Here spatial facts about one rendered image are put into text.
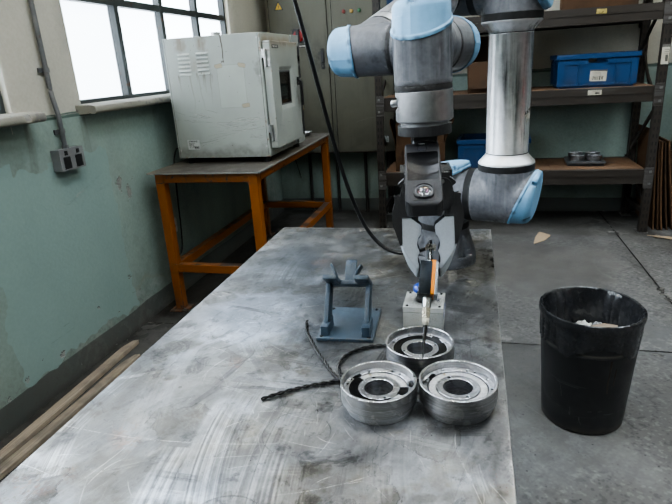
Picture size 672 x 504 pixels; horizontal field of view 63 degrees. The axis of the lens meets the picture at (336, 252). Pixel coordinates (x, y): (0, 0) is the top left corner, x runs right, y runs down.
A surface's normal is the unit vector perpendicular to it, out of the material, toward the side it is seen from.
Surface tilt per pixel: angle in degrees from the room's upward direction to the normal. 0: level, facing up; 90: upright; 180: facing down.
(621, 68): 90
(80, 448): 0
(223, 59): 90
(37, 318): 90
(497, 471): 0
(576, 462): 0
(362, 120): 90
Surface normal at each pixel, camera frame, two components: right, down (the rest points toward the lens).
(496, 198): -0.49, 0.32
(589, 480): -0.06, -0.94
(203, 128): -0.23, 0.33
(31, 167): 0.97, 0.02
